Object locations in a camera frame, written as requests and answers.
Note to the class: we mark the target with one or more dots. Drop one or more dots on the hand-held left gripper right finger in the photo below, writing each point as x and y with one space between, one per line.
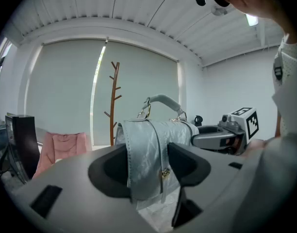
189 169

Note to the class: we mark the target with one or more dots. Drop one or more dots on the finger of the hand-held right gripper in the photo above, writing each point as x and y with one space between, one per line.
211 127
206 141

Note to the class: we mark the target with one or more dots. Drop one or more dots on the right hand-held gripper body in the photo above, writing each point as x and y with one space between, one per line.
243 122

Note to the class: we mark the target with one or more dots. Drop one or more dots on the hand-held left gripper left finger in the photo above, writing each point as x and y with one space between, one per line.
107 173

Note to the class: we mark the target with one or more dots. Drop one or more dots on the silver quilted handbag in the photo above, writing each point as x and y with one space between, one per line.
143 149

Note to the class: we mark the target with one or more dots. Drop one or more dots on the brown wooden coat rack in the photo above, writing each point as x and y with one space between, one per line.
112 105

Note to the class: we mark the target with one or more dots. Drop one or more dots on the person's right forearm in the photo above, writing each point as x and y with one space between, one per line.
256 147

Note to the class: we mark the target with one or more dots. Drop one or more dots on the small black device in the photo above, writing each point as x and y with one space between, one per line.
199 120

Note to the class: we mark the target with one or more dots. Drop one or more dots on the pink padded chair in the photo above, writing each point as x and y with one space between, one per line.
63 147

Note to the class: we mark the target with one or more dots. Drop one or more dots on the white dotted shirt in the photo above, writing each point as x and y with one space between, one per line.
288 93

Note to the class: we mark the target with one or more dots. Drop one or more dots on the white roller blind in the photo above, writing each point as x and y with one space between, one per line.
63 86
143 81

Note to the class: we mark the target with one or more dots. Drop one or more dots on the black monitor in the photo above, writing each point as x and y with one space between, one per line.
24 139

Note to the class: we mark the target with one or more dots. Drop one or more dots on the long ceiling light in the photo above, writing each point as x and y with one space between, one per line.
252 20

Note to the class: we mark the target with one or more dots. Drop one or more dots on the round white ceiling fixture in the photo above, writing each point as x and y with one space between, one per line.
219 10

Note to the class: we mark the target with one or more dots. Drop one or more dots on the person's head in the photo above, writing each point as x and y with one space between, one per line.
255 1

